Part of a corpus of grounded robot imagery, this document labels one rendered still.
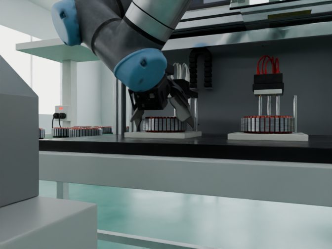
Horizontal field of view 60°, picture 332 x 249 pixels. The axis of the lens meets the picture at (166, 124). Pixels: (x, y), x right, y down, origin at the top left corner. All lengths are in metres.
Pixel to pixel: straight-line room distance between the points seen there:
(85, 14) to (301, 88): 0.65
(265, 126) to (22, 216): 0.51
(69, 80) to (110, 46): 1.32
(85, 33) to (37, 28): 6.48
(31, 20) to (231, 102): 6.21
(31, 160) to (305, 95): 0.80
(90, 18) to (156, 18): 0.12
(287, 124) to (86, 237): 0.50
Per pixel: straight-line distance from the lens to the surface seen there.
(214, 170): 0.43
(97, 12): 0.51
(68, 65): 1.79
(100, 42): 0.48
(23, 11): 6.81
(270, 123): 0.62
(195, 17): 0.85
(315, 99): 0.93
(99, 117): 8.44
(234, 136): 0.60
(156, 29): 0.43
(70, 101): 1.75
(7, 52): 6.32
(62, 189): 1.81
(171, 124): 0.67
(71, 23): 0.51
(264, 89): 0.72
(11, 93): 0.23
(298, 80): 0.93
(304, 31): 0.80
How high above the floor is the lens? 0.80
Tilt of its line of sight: level
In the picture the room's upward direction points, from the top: straight up
